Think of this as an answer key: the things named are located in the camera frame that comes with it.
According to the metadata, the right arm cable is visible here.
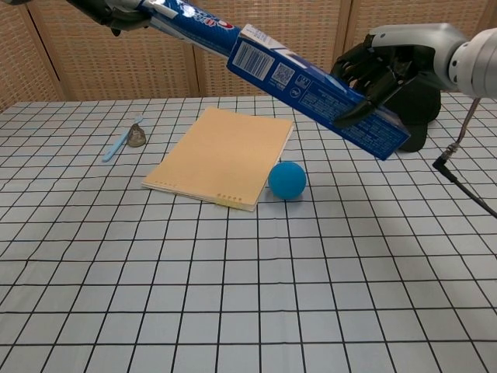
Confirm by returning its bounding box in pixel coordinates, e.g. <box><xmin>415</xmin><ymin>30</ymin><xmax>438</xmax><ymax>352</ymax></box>
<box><xmin>432</xmin><ymin>96</ymin><xmax>497</xmax><ymax>218</ymax></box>

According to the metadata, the black baseball cap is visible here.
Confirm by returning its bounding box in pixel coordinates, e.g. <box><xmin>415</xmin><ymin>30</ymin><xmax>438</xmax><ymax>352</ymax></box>
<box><xmin>388</xmin><ymin>77</ymin><xmax>443</xmax><ymax>152</ymax></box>

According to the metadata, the tan notebook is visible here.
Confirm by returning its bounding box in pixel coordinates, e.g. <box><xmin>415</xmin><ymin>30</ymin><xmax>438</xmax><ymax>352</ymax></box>
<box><xmin>141</xmin><ymin>106</ymin><xmax>294</xmax><ymax>213</ymax></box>

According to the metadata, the light blue toothbrush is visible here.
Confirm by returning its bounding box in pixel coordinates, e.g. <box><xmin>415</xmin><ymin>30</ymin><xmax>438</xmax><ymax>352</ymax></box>
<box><xmin>102</xmin><ymin>115</ymin><xmax>144</xmax><ymax>163</ymax></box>

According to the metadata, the blue white toothpaste tube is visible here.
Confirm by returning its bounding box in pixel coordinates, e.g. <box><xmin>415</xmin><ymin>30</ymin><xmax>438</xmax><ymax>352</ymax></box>
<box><xmin>135</xmin><ymin>0</ymin><xmax>245</xmax><ymax>59</ymax></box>

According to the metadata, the small grey foil-wrapped item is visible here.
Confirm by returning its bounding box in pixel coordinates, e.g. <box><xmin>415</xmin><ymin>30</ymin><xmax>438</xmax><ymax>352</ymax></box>
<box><xmin>128</xmin><ymin>122</ymin><xmax>148</xmax><ymax>148</ymax></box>

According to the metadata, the blue toothpaste paper box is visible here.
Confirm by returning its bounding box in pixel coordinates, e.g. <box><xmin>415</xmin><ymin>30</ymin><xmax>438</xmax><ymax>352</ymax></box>
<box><xmin>224</xmin><ymin>23</ymin><xmax>412</xmax><ymax>162</ymax></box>

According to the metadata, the woven wooden folding screen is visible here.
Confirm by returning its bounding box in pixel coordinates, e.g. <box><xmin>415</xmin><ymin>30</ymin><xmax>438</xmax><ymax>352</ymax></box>
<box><xmin>0</xmin><ymin>0</ymin><xmax>497</xmax><ymax>113</ymax></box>

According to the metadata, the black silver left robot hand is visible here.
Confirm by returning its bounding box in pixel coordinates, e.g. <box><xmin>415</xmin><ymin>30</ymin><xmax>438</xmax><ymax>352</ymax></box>
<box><xmin>64</xmin><ymin>0</ymin><xmax>156</xmax><ymax>38</ymax></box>

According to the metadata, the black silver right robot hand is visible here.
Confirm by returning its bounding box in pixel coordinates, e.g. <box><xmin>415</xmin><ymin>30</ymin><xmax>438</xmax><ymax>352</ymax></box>
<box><xmin>329</xmin><ymin>23</ymin><xmax>471</xmax><ymax>127</ymax></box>

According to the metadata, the blue ball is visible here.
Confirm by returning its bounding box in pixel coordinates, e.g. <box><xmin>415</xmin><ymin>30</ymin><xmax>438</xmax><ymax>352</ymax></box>
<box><xmin>267</xmin><ymin>161</ymin><xmax>308</xmax><ymax>201</ymax></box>

